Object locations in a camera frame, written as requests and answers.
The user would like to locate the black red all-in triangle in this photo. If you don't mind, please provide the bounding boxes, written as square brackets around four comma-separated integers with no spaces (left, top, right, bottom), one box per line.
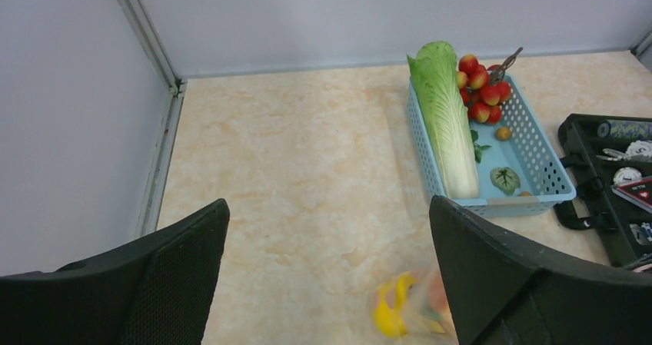
[612,176,651,213]

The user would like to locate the green white toy cabbage stalk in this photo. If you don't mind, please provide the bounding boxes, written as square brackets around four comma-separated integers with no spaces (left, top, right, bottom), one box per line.
[406,41,480,199]

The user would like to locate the clear zip bag pink dots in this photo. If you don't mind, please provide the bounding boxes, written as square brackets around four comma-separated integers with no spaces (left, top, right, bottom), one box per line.
[368,262,459,344]

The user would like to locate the small brown toy potato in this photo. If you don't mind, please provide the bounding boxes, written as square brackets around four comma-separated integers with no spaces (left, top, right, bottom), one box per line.
[494,126,513,141]

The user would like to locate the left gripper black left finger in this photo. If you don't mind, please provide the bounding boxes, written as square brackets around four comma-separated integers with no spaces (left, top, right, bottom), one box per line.
[1,199,230,344]

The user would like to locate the green toy leaf sprig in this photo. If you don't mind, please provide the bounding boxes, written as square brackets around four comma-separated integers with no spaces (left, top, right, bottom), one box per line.
[471,129,492,164]

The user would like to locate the light blue plastic basket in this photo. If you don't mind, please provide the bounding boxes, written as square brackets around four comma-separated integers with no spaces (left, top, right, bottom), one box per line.
[406,72,577,219]

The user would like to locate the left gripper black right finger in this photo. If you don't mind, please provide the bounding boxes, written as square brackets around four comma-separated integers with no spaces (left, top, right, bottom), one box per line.
[429,196,651,344]

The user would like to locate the black poker chip case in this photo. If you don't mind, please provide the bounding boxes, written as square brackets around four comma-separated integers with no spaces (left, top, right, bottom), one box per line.
[554,114,651,267]

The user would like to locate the blue green chip row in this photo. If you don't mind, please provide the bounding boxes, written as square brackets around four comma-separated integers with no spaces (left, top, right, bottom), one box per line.
[597,120,651,141]

